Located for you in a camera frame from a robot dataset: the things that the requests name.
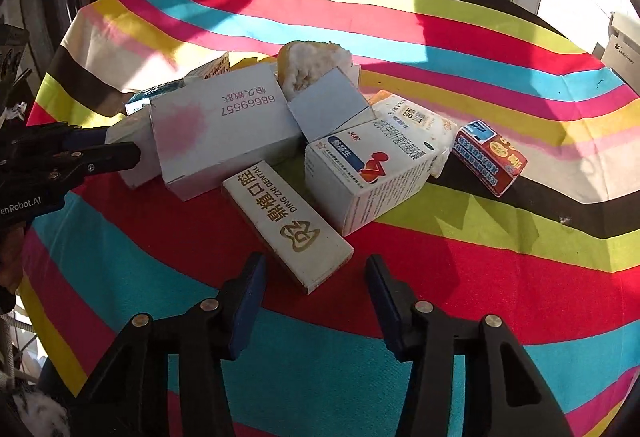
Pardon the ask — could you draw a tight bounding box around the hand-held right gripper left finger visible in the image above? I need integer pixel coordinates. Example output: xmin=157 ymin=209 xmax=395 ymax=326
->
xmin=67 ymin=252 xmax=269 ymax=437

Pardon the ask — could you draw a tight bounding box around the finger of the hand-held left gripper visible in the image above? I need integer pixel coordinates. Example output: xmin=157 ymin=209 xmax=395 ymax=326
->
xmin=30 ymin=141 xmax=142 ymax=190
xmin=10 ymin=122 xmax=112 ymax=155

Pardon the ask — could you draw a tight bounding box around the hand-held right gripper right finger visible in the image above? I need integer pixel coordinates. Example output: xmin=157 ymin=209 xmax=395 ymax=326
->
xmin=364 ymin=254 xmax=573 ymax=437

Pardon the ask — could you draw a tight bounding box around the long white gold logo box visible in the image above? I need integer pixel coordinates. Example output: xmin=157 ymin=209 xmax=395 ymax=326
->
xmin=221 ymin=160 xmax=354 ymax=295

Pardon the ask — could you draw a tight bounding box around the plain white cube box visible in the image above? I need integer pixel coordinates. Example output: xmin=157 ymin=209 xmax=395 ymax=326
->
xmin=287 ymin=68 xmax=377 ymax=144

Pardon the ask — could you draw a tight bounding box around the striped colourful tablecloth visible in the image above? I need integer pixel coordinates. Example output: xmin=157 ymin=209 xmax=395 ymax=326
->
xmin=17 ymin=0 xmax=640 ymax=437

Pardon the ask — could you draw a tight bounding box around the white box pink stain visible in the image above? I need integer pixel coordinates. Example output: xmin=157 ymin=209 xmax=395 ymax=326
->
xmin=150 ymin=67 xmax=304 ymax=201

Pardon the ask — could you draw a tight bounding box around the white blue medicine box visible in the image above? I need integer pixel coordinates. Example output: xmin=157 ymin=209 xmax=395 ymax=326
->
xmin=304 ymin=119 xmax=442 ymax=236

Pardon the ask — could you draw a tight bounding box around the small white orange box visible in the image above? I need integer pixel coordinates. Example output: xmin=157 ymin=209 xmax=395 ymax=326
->
xmin=183 ymin=52 xmax=231 ymax=85

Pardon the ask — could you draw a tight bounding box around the red tissue pack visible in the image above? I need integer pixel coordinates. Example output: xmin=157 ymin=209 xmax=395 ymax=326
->
xmin=451 ymin=119 xmax=528 ymax=198

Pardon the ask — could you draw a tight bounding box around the orange white tissue pack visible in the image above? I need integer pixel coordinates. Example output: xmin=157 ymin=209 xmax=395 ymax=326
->
xmin=370 ymin=89 xmax=459 ymax=178

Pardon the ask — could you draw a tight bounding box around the worn yellow sponge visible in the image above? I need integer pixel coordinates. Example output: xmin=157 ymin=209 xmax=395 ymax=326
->
xmin=276 ymin=40 xmax=355 ymax=102

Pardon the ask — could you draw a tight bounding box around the white appliance box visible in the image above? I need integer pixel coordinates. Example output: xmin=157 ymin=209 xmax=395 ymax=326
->
xmin=600 ymin=12 xmax=640 ymax=98

